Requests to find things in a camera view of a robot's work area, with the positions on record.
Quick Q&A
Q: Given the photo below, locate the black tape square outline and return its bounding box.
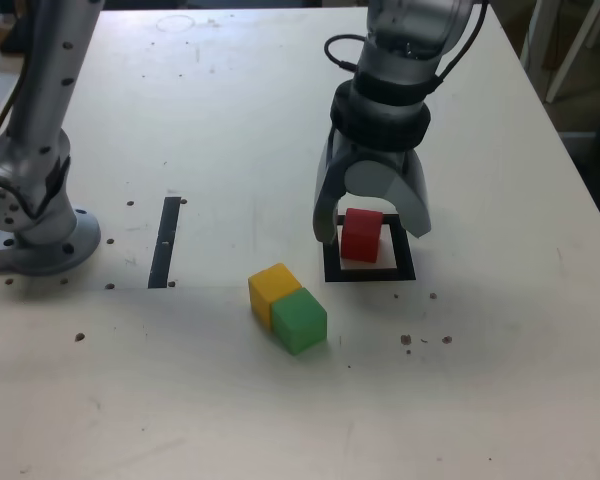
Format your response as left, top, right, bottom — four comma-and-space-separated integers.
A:
322, 213, 417, 284

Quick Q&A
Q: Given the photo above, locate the yellow cube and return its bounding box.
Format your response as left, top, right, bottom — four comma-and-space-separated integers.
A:
247, 262, 303, 332

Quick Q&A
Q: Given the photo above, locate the green cube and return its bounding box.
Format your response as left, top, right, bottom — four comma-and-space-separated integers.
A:
270, 287, 329, 357

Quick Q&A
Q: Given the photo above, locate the black tape strip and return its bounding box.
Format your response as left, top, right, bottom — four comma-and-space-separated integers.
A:
147, 196, 181, 290

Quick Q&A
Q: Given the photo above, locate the red cube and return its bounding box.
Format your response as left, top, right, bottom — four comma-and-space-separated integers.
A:
339, 207, 385, 264

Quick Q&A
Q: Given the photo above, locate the white furniture leg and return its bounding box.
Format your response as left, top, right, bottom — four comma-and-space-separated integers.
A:
545, 0, 600, 105

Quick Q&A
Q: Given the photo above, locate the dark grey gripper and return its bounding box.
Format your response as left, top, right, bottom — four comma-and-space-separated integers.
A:
312, 131, 433, 245

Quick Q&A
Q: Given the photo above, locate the dark background object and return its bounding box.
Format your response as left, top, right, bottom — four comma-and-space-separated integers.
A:
0, 0, 31, 54

